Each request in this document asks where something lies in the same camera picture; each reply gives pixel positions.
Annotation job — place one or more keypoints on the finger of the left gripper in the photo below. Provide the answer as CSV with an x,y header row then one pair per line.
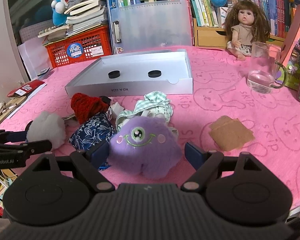
x,y
30,148
8,136

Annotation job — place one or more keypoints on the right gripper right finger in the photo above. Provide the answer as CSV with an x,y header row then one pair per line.
x,y
206,165

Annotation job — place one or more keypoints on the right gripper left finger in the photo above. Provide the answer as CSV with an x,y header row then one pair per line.
x,y
86,165

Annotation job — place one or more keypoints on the white fluffy plush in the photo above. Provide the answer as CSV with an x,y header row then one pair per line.
x,y
47,126

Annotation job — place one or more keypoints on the blue floral fabric pouch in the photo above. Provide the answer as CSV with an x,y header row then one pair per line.
x,y
93,131

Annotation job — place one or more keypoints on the brown cardboard piece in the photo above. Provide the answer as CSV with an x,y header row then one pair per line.
x,y
230,134

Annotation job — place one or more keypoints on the red knitted cloth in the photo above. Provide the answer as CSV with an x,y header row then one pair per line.
x,y
85,107

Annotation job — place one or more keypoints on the purple one-eyed plush monster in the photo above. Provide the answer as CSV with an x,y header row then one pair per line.
x,y
145,145

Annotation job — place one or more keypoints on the green checkered cloth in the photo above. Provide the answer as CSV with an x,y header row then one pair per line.
x,y
154,104

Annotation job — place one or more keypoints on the black binder clip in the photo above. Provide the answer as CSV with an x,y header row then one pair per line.
x,y
106,100

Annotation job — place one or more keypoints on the wooden board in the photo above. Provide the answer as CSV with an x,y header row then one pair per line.
x,y
7,108

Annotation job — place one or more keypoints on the red envelope card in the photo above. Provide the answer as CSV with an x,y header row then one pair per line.
x,y
25,89

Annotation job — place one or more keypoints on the pink bunny print cloth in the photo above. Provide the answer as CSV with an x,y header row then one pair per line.
x,y
219,89

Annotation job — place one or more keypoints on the small black white device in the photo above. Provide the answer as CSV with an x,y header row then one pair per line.
x,y
43,72

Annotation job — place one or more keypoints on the black round disc left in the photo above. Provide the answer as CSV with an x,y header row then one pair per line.
x,y
114,74

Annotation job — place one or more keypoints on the black round disc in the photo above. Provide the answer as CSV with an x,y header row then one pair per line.
x,y
114,74
154,73

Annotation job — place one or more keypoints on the white shallow cardboard box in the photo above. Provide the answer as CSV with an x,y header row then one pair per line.
x,y
176,76

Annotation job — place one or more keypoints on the black round disc right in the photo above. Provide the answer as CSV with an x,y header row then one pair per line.
x,y
154,73

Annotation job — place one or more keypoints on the clear glass mug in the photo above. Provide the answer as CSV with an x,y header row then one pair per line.
x,y
264,66

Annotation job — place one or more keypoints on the red plastic crate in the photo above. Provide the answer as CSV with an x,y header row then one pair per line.
x,y
88,45

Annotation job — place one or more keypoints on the wooden drawer organizer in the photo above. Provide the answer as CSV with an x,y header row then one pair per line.
x,y
209,37

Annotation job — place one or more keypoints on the blue white plush toy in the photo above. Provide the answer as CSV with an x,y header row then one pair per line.
x,y
58,12

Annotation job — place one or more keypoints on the pink phone stand box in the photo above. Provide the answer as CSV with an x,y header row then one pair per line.
x,y
290,54

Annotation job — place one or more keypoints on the translucent clipboard folder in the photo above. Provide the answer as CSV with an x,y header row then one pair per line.
x,y
151,25

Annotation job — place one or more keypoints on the brown haired doll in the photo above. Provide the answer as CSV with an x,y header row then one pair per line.
x,y
245,23

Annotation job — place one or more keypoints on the stack of books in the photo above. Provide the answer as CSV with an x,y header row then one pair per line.
x,y
81,15

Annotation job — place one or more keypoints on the row of upright books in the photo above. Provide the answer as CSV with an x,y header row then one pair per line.
x,y
240,2

